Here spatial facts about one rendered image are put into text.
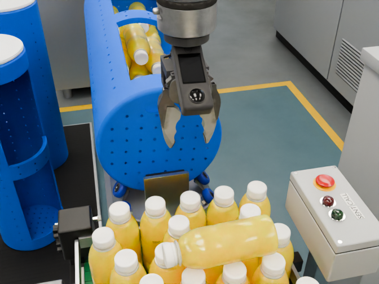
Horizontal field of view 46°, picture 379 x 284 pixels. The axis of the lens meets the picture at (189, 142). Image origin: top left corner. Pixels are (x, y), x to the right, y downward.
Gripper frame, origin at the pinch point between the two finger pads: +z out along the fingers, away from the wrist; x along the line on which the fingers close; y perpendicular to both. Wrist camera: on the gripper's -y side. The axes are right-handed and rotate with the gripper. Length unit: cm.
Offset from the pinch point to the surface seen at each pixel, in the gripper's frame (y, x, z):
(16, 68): 83, 41, 22
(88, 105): 220, 25, 122
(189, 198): -0.5, 0.2, 13.3
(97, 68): 40.9, 14.3, 4.3
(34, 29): 136, 40, 29
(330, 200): -9.5, -24.6, 10.5
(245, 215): -7.3, -9.0, 13.2
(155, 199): 0.7, 6.6, 13.3
